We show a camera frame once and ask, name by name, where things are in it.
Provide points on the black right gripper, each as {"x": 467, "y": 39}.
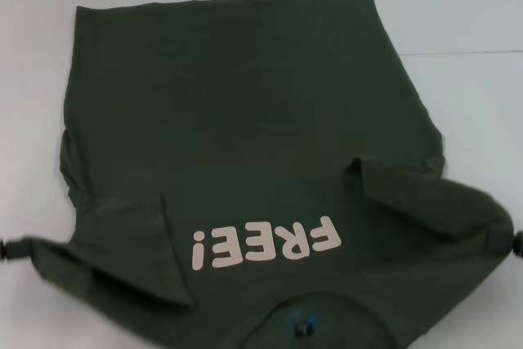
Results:
{"x": 519, "y": 244}

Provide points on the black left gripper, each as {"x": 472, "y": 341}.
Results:
{"x": 3, "y": 249}

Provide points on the dark green FREE! t-shirt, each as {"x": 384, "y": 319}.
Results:
{"x": 245, "y": 120}

